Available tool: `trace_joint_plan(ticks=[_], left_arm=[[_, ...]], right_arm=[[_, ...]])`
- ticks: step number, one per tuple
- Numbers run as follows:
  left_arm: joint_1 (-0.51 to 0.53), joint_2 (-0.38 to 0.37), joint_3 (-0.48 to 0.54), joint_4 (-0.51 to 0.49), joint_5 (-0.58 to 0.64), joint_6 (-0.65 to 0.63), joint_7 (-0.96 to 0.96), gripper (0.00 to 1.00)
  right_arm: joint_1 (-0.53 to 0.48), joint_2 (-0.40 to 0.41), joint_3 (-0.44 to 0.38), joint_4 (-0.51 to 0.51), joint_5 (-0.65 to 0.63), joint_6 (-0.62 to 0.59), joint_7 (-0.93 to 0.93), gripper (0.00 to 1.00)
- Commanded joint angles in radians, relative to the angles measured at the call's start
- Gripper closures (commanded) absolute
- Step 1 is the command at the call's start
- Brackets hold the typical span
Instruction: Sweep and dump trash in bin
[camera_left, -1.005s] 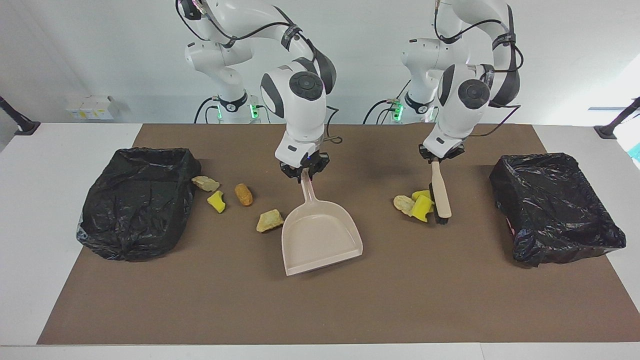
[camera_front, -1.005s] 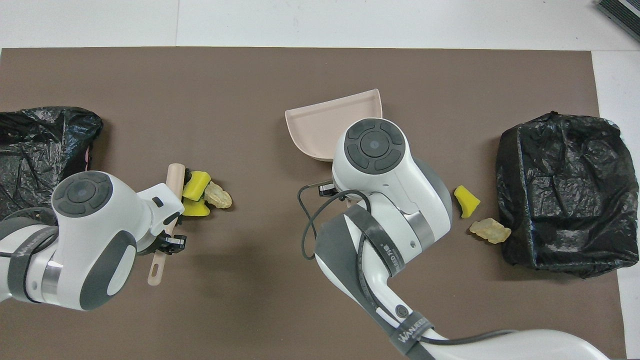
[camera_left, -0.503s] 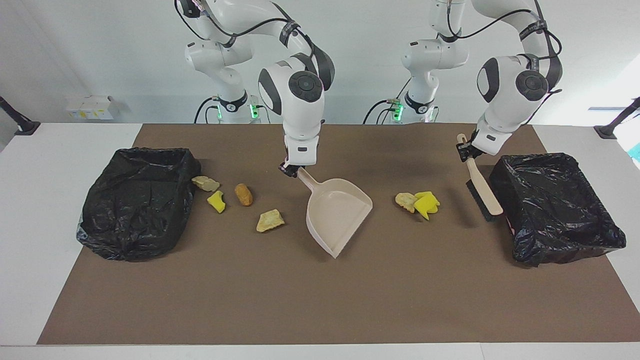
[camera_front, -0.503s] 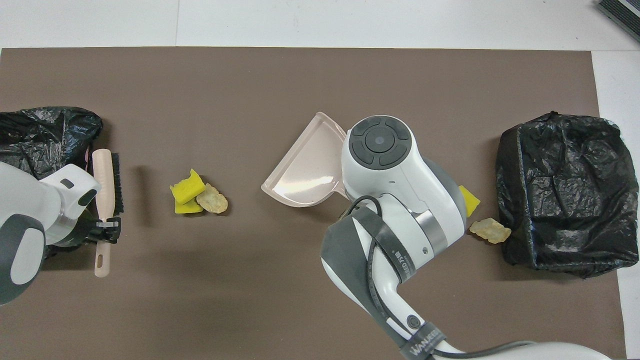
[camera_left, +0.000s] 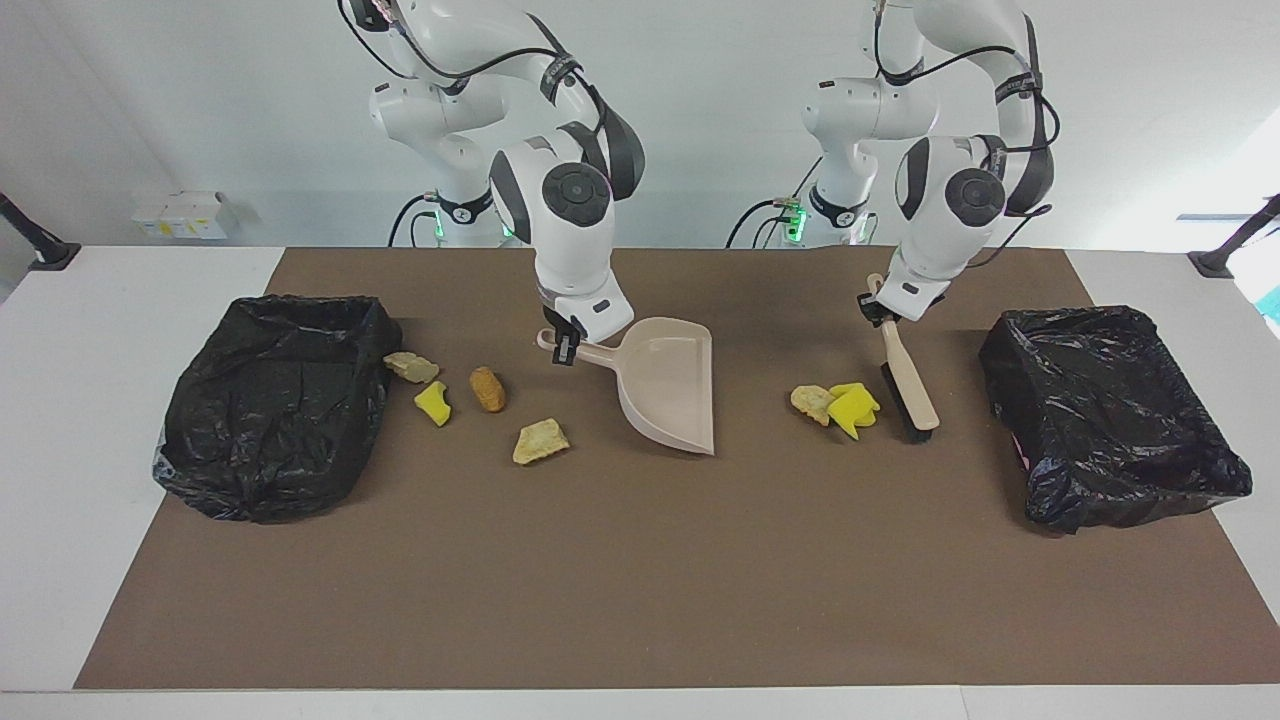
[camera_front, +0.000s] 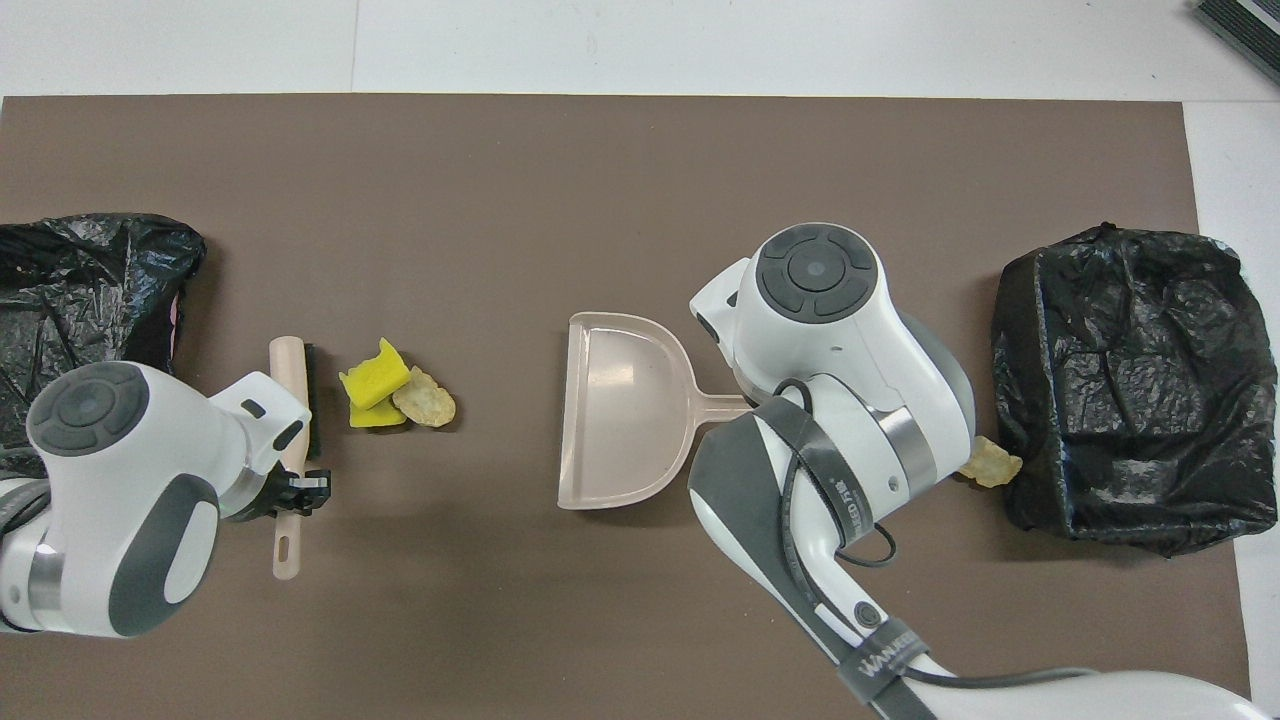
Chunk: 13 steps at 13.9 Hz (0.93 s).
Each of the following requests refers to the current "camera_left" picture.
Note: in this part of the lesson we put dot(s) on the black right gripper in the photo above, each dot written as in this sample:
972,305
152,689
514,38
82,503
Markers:
566,326

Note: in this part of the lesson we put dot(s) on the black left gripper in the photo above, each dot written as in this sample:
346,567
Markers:
888,312

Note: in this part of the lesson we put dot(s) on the orange-brown bread roll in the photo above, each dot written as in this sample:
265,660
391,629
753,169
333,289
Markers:
487,390

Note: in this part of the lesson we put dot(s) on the beige hand brush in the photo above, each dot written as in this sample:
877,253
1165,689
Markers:
915,385

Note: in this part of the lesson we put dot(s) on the tan bread chunk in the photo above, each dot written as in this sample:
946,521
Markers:
540,443

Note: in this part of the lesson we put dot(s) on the notched yellow sponge piece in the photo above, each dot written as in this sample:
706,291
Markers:
855,412

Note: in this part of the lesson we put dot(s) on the tan cracker chunk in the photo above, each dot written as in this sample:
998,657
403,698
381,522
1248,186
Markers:
810,403

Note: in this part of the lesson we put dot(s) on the beige plastic dustpan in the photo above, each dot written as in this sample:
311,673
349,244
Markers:
670,390

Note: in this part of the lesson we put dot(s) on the small yellow sponge piece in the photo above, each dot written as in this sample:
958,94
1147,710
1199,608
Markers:
433,404

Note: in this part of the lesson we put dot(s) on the pale grey sponge chunk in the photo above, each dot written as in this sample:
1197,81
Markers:
412,368

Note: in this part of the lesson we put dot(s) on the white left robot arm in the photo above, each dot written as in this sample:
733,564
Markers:
945,230

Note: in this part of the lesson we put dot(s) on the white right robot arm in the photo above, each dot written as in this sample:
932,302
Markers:
575,250

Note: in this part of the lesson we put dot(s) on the bin with black bag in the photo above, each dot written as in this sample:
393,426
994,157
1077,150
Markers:
1110,420
270,420

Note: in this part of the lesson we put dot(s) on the brown table mat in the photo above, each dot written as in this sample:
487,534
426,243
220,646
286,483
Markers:
600,620

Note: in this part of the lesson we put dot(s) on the black stand leg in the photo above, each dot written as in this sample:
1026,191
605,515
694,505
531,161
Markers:
45,250
1225,255

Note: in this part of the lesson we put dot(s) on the open white cardboard box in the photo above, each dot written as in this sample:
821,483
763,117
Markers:
200,215

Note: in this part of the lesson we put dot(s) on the teal object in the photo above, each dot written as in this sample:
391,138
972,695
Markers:
1273,305

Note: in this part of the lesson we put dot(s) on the small white box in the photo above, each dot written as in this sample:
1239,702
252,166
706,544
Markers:
148,224

